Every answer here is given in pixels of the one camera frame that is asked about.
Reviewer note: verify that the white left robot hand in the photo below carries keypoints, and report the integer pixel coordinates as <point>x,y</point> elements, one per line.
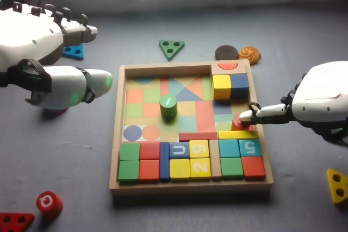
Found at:
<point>30,36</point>

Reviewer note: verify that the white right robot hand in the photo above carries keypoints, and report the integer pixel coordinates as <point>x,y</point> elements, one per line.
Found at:
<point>320,99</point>

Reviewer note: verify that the plain red cylinder block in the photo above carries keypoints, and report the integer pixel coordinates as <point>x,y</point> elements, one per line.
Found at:
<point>237,127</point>

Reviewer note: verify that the blue triangle block with holes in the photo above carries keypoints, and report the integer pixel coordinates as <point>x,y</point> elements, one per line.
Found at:
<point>79,56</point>

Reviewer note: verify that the dark blue cube block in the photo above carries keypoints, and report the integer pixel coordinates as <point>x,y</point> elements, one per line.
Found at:
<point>239,85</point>

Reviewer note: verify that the yellow triangle block with holes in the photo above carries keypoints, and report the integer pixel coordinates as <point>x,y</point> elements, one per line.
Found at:
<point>332,185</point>

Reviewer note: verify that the yellow cube block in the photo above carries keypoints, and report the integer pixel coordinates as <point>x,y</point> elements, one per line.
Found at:
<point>221,85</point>

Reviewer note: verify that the green triangle block with holes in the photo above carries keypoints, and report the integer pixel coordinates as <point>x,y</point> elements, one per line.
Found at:
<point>166,50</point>

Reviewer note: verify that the green cylinder block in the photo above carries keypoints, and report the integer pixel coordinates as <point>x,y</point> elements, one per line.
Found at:
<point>168,105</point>

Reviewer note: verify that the red triangle block with holes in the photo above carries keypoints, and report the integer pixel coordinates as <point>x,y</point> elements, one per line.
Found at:
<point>16,225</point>

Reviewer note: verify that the orange swirl cookie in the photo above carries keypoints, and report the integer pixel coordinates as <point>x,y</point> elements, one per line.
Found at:
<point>250,55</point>

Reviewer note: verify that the grey tablecloth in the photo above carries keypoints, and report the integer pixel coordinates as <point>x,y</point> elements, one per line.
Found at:
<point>299,188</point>

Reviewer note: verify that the chocolate sandwich cookie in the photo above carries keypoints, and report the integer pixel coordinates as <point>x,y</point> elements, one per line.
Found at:
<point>226,52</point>

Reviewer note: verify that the wooden puzzle tray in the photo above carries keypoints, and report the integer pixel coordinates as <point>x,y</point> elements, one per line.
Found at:
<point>115,139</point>

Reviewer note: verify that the red cylinder with Q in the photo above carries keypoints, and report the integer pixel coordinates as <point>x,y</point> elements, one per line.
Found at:
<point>49,202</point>

